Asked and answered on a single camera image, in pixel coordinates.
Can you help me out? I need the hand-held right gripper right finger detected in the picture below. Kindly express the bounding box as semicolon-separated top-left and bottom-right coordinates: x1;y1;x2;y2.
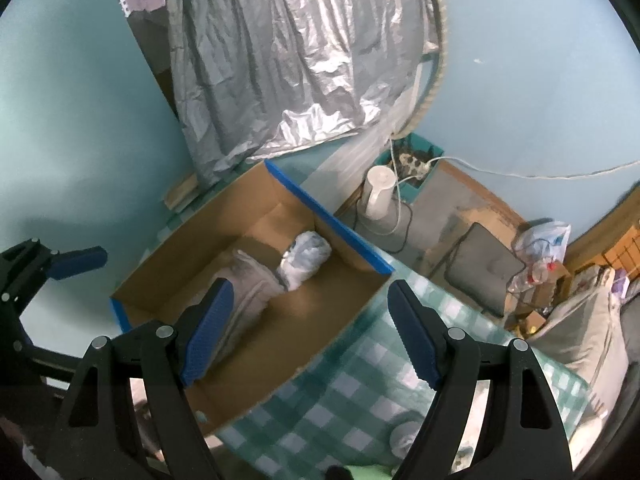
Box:
387;280;573;480

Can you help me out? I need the white power strip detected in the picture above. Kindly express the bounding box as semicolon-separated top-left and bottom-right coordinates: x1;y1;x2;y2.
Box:
400;152;432;179

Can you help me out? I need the grey folded cloth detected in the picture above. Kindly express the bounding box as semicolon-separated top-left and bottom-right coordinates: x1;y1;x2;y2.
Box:
215;250;288;361

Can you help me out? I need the wooden board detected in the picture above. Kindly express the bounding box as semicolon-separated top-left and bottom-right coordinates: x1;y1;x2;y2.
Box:
165;172;201;211

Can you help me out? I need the white electric kettle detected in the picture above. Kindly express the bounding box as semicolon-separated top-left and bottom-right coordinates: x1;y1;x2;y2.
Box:
360;165;401;221

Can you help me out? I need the green checked tablecloth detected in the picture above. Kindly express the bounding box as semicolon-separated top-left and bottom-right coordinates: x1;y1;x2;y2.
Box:
165;130;596;480

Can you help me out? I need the light green cloth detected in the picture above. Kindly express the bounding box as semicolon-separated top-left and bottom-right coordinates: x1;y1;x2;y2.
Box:
325;464;401;480

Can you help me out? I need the white round object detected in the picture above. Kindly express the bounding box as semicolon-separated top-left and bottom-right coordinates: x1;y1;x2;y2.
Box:
390;420;426;461

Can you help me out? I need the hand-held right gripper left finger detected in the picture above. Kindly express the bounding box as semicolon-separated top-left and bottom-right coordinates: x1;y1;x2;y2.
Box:
42;277;236;480

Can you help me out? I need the clear plastic bag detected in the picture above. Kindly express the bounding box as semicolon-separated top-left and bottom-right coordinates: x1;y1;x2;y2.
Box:
505;220;572;293

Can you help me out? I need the black cable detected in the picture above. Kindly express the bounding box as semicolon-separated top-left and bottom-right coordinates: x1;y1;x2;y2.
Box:
350;200;416;256

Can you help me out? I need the silver foil curtain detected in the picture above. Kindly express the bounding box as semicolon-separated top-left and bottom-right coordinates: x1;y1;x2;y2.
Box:
162;0;443;188

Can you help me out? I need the teal storage box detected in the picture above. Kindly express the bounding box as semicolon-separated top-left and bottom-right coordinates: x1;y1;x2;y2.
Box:
380;132;446;203

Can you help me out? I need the wooden cabinet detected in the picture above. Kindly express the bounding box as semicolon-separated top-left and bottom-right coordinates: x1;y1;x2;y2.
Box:
567;200;640;281

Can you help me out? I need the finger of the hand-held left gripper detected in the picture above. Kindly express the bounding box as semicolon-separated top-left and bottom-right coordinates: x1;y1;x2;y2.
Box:
0;240;109;321
0;305;87;396

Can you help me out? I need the black chair seat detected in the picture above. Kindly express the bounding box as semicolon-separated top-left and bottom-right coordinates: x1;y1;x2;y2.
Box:
445;222;526;318

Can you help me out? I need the cardboard box with blue edges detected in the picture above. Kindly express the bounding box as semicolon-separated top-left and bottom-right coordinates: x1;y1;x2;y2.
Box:
109;160;396;433

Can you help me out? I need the small cardboard box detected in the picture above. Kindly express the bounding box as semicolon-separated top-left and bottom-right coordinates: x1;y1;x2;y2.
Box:
510;280;571;336

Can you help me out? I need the white cable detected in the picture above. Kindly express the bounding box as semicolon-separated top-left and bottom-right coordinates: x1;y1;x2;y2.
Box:
387;132;640;211

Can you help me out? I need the beige pillow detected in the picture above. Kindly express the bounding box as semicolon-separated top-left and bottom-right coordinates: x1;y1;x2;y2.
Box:
530;267;628;423

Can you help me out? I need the white rolled cloth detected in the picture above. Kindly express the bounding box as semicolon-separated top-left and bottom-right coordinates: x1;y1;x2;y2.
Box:
277;231;332;291

